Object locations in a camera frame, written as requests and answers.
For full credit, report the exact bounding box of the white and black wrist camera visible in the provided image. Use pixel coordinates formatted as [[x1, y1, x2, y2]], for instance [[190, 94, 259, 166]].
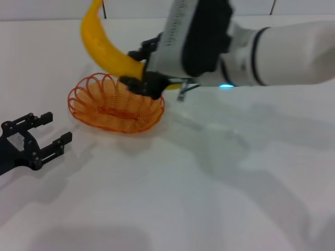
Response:
[[146, 0, 234, 78]]

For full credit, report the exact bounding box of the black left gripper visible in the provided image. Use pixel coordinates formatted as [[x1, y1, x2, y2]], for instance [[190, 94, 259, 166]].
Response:
[[0, 111, 73, 176]]

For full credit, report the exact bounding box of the yellow banana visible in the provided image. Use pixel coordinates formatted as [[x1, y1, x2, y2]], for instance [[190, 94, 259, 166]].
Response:
[[80, 0, 182, 91]]

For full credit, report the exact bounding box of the silver plug with cable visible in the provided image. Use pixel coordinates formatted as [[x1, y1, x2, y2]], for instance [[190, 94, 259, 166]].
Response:
[[177, 79, 200, 102]]

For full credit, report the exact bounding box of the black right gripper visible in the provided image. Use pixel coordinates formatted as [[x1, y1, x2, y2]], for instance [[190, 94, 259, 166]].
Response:
[[119, 33, 171, 100]]

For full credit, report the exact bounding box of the orange wire basket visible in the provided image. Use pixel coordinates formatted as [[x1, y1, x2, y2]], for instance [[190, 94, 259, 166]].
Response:
[[68, 72, 166, 134]]

